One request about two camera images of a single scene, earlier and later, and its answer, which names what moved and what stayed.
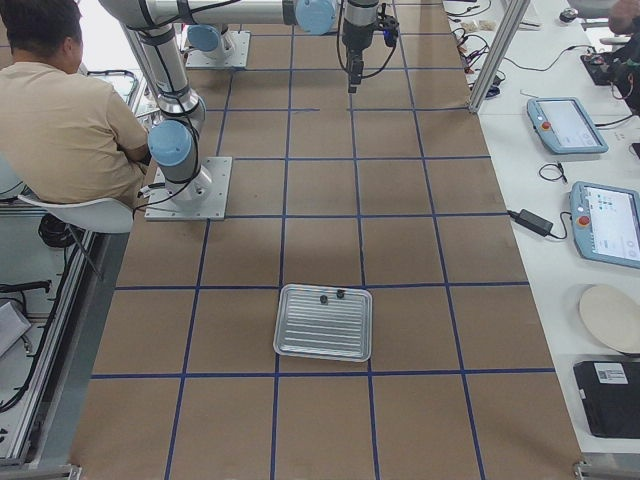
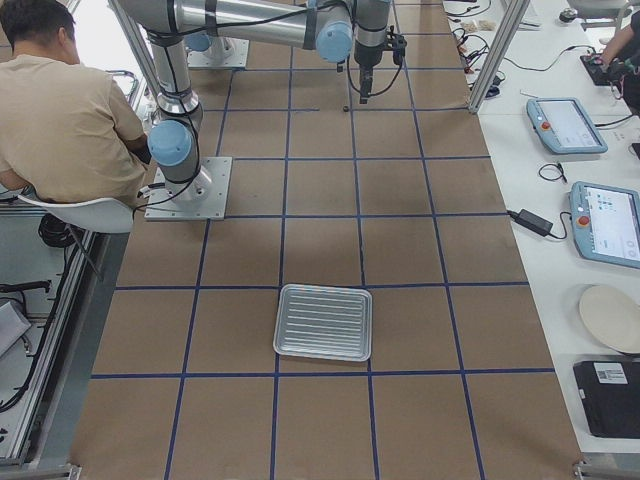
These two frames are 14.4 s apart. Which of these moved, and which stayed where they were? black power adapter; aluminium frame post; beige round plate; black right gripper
Moved: black right gripper
Stayed: black power adapter; aluminium frame post; beige round plate
